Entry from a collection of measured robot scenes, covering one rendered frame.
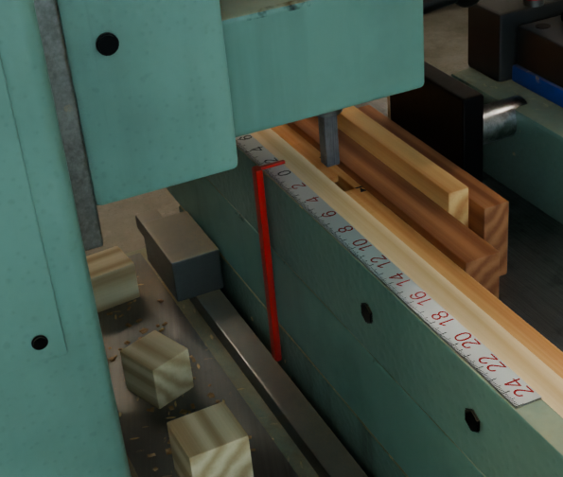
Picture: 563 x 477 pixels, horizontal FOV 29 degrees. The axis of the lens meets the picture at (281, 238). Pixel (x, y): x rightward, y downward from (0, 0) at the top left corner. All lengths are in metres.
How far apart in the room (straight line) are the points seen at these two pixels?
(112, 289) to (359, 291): 0.30
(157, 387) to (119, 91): 0.25
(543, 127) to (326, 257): 0.18
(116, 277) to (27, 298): 0.32
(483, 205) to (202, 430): 0.21
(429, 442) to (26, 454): 0.20
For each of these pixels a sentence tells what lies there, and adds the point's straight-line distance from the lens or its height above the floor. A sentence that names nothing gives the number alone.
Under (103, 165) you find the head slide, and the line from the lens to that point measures 0.54.
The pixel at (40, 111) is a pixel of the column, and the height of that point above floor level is 1.07.
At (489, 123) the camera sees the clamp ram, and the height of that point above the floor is 0.96.
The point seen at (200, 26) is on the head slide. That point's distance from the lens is 0.54.
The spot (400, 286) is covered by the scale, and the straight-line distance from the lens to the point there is 0.54.
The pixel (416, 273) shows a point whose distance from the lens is 0.56.
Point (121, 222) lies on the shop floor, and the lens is 2.63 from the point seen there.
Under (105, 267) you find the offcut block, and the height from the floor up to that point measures 0.83.
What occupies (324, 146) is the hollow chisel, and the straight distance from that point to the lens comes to 0.67.
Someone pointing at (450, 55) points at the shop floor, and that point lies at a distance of 3.44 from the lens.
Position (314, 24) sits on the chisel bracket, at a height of 1.05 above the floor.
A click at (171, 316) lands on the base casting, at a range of 0.82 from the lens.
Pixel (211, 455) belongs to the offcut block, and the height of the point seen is 0.83.
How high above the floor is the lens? 1.26
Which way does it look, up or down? 30 degrees down
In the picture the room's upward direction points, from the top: 6 degrees counter-clockwise
